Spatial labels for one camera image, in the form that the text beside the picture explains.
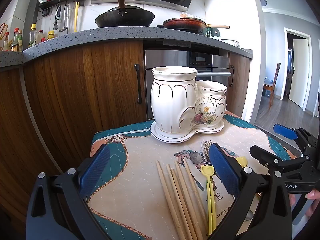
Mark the white bottle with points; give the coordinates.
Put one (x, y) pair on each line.
(40, 36)

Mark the silver flower-end spoon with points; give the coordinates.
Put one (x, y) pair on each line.
(248, 215)

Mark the wooden chair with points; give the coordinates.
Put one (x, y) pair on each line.
(275, 80)

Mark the printed quilted cloth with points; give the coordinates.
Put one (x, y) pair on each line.
(140, 180)

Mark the gold fork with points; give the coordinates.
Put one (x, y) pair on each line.
(209, 145)

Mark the white ceramic drip tray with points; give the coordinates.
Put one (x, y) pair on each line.
(160, 135)

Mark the silver fork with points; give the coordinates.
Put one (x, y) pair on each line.
(203, 152)

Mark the red frying pan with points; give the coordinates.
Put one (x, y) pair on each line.
(185, 23)

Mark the narrow wooden cabinet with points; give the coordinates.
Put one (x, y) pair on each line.
(241, 92)

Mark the white door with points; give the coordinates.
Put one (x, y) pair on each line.
(298, 75)

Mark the white bowl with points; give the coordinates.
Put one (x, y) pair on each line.
(231, 42)

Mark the grey speckled countertop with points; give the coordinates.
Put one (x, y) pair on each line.
(75, 40)

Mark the black wall rack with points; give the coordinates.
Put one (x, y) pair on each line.
(62, 0)

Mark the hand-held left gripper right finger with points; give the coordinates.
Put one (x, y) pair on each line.
(223, 170)

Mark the oil bottle yellow cap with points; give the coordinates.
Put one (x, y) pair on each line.
(32, 36)

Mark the person's right hand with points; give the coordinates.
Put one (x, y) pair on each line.
(314, 196)

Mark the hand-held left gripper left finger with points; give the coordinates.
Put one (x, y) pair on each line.
(96, 170)

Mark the white ceramic utensil holder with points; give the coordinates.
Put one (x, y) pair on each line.
(170, 100)

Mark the wide wooden cabinet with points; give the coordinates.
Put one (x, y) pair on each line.
(75, 92)

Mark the yellow jar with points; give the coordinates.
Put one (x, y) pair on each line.
(50, 35)

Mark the round ceiling lamp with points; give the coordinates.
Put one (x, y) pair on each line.
(263, 0)

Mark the dark sauce bottle red cap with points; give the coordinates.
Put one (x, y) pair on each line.
(15, 40)

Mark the metal ladle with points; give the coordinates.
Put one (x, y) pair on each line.
(65, 17)

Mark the stainless steel oven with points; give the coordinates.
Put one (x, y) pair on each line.
(180, 57)

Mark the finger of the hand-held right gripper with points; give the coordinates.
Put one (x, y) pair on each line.
(265, 156)
(285, 130)

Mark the dark hanging utensil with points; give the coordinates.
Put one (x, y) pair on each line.
(57, 17)

